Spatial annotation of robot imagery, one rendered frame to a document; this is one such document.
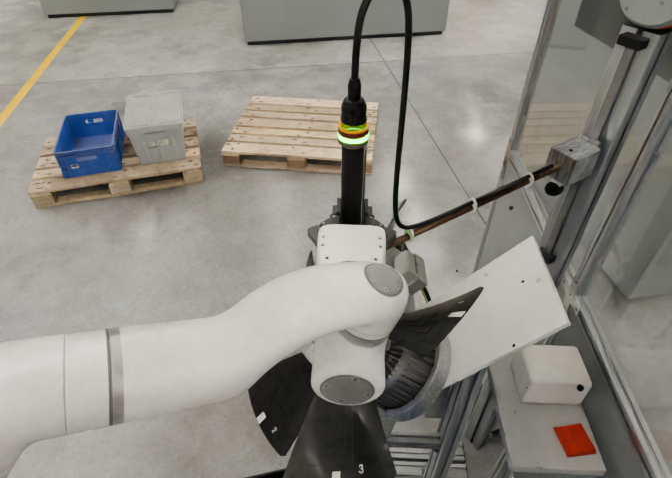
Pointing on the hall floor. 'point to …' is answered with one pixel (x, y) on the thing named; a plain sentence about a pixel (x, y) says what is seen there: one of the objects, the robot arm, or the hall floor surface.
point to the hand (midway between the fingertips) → (352, 212)
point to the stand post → (453, 423)
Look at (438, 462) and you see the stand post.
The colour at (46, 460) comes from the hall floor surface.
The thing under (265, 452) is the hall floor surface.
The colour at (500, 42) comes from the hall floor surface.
